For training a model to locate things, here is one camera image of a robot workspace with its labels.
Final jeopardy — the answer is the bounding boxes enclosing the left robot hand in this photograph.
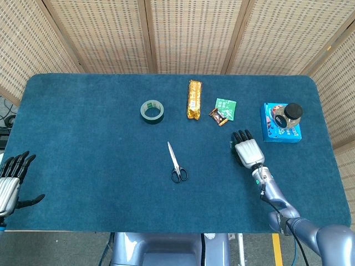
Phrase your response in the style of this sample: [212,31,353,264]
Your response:
[0,151,46,218]

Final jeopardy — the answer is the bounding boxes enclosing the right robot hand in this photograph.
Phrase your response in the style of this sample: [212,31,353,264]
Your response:
[230,129,265,169]

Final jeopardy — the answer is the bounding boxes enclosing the green tape roll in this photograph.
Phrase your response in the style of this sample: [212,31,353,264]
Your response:
[140,99,165,125]

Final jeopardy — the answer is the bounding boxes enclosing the blue cookie box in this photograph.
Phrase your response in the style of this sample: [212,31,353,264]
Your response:
[260,102,302,144]

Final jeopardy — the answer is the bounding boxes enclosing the brown orange candy wrapper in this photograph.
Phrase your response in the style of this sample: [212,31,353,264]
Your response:
[208,108,229,127]

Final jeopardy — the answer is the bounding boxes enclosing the green sachet packet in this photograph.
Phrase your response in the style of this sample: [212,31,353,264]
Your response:
[214,98,237,121]

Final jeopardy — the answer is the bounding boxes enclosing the glass jar black lid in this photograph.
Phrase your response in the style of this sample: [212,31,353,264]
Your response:
[273,103,303,130]

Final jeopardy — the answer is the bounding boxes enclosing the gold foil snack package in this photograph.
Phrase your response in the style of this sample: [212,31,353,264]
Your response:
[186,79,203,121]

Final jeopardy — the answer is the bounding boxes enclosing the blue table cloth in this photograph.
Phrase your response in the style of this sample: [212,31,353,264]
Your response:
[4,73,352,233]

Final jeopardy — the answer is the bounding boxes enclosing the white table leg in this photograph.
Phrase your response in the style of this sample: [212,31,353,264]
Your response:
[235,233,246,266]

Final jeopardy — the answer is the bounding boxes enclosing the grey blue robot torso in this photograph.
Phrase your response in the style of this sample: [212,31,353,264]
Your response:
[109,232,231,266]

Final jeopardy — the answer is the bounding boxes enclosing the woven wooden folding screen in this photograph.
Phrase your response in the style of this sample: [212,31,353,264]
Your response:
[0,0,355,214]

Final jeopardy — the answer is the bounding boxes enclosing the black floor cables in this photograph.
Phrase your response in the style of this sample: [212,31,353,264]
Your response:
[0,95,18,150]

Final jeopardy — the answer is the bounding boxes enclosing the black handled scissors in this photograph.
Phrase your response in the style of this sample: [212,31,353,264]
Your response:
[167,141,188,184]

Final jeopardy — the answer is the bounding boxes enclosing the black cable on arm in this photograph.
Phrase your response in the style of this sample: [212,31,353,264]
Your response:
[287,218,309,266]

